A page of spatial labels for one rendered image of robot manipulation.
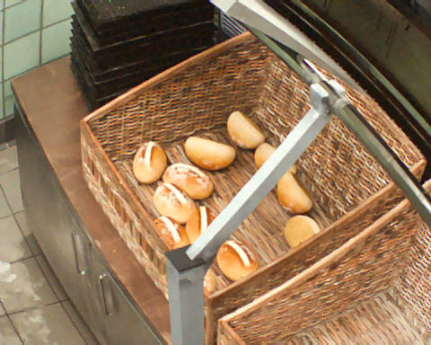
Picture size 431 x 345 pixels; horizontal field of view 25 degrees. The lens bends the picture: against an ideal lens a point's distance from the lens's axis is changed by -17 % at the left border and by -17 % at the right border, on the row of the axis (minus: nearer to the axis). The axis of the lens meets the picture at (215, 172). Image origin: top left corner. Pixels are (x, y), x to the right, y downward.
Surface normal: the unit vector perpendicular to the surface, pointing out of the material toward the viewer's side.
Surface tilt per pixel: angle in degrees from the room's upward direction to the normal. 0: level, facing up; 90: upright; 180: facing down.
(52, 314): 0
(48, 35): 90
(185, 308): 90
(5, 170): 0
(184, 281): 90
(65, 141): 0
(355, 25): 70
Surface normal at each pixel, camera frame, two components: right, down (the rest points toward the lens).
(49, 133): 0.01, -0.77
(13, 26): 0.47, 0.57
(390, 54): -0.83, 0.01
